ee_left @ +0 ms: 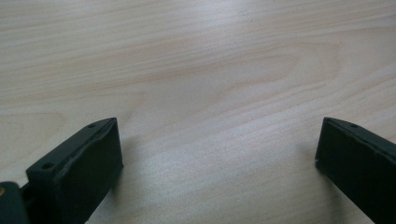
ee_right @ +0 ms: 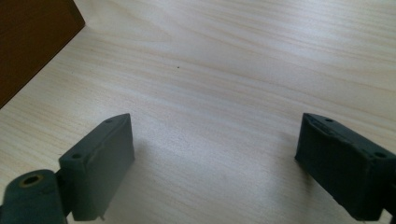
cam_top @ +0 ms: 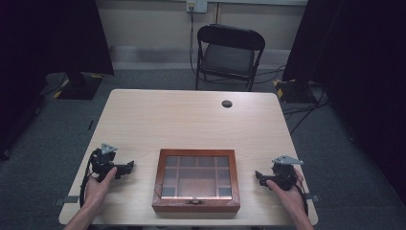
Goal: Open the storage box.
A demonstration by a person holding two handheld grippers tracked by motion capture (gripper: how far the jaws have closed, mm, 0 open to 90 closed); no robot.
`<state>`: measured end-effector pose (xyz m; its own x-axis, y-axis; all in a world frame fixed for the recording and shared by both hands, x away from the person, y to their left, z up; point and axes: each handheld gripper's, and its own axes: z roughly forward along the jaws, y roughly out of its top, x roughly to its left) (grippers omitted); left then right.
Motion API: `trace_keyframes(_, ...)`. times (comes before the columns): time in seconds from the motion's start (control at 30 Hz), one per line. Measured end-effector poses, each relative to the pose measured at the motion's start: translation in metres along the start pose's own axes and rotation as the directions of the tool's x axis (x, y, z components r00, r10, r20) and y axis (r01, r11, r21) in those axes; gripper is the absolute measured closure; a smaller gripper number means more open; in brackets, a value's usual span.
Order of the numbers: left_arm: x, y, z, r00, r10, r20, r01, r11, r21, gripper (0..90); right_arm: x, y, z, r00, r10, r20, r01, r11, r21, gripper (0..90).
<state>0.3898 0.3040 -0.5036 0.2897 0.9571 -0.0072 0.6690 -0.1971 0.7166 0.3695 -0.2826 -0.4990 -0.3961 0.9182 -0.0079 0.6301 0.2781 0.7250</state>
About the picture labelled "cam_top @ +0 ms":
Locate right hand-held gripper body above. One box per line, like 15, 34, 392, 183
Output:
267, 154, 305, 192

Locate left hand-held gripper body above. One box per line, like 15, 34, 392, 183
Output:
91, 143, 122, 183

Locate wooden box with glass lid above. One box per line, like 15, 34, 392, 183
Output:
151, 148, 241, 214

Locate person's right hand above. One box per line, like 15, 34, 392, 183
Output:
265, 168, 308, 219

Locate person's left hand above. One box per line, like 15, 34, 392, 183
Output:
84, 166, 119, 213

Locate black stand base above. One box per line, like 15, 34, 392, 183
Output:
53, 72, 105, 102
273, 78, 320, 104

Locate black curtain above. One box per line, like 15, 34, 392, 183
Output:
282, 0, 406, 205
0, 0, 115, 161

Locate black folding chair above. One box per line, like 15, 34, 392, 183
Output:
194, 24, 266, 93

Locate right hand-held gripper cable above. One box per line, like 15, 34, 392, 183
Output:
288, 173, 309, 217

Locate hand-held gripper cable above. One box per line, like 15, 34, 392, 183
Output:
288, 173, 309, 217
79, 149, 102, 209

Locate left hand-held gripper cable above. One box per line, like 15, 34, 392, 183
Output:
79, 149, 102, 209

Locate black floor cables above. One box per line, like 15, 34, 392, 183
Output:
255, 64, 333, 136

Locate black wall cable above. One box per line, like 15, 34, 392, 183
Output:
189, 6, 205, 78

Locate white wall socket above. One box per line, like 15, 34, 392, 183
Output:
186, 0, 209, 14

